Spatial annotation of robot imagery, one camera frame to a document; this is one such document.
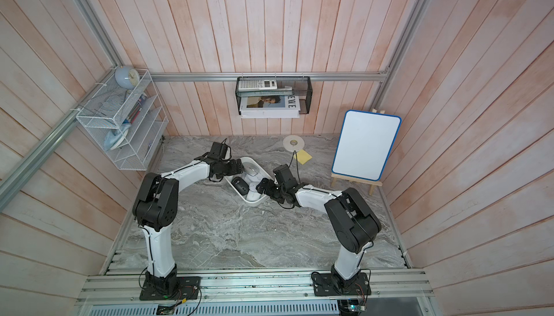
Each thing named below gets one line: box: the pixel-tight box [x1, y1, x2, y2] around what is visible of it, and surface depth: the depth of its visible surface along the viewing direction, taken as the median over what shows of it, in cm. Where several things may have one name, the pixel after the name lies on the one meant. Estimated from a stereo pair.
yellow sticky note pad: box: [293, 149, 313, 166], surface depth 116 cm
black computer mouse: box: [230, 176, 250, 196], surface depth 98 cm
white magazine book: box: [239, 95, 301, 119], surface depth 95 cm
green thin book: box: [235, 86, 294, 98], surface depth 90 cm
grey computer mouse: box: [243, 162, 259, 177], surface depth 103 cm
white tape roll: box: [282, 134, 305, 152], surface depth 120 cm
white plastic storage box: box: [240, 156, 272, 179], surface depth 102 cm
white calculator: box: [238, 79, 278, 91], surface depth 92 cm
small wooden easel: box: [330, 108, 386, 196], surface depth 95 cm
